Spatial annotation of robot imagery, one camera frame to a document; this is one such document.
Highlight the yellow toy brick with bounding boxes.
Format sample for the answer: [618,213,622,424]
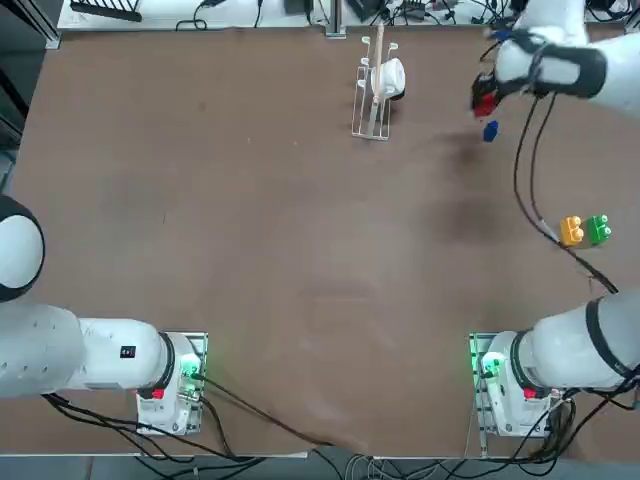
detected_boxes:
[559,215,587,248]

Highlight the green toy brick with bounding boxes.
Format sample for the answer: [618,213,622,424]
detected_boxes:
[585,213,614,248]

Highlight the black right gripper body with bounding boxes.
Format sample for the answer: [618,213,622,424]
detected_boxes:
[471,69,505,98]

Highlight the red wooden cube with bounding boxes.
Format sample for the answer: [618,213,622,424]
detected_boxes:
[473,93,502,119]

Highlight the white wire cup rack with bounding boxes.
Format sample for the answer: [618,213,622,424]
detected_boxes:
[350,21,407,143]

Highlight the black ribbed box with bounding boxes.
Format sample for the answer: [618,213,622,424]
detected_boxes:
[69,0,144,23]

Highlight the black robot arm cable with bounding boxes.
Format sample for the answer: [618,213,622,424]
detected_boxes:
[512,92,619,295]
[528,92,561,241]

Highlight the black device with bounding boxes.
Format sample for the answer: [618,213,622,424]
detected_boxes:
[346,0,384,22]

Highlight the black table cable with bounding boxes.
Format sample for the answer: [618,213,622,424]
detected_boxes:
[202,375,335,447]

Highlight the white cup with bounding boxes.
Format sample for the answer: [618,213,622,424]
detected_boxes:
[371,57,408,102]

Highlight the aluminium profile post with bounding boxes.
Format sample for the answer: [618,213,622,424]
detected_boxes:
[325,0,348,39]

